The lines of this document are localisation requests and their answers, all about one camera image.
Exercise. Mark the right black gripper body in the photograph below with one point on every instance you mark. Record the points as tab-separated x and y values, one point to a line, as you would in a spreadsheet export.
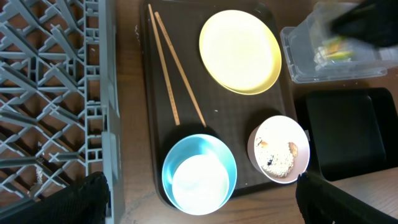
372	21

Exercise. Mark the grey plastic dish rack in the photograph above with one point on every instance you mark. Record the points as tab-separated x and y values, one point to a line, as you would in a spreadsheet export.
60	117

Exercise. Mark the light blue bowl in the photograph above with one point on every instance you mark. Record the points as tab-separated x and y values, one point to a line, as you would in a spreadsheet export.
199	174

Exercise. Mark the green snack wrapper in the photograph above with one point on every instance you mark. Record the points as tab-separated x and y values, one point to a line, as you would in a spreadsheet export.
333	49

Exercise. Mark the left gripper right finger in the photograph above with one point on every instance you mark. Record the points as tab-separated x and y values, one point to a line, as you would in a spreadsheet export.
321	202

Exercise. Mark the right wooden chopstick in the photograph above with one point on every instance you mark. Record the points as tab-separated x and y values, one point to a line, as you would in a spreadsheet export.
180	68

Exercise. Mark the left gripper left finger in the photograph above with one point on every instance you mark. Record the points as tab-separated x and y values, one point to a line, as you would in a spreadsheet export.
83	202

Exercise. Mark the wooden chopstick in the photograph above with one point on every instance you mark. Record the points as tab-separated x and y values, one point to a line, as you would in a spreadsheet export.
164	67
180	68

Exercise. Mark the dark brown serving tray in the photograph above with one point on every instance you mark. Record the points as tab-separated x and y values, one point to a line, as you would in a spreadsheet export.
229	116

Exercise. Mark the left wooden chopstick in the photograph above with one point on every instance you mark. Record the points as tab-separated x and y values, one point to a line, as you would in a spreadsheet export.
164	67

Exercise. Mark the black waste tray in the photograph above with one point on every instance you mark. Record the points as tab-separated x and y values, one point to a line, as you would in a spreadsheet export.
351	132

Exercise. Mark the yellow round plate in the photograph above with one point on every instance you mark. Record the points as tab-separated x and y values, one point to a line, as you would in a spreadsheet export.
240	52

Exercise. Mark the clear plastic bin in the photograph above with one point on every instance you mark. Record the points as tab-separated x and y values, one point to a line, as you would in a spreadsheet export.
299	44

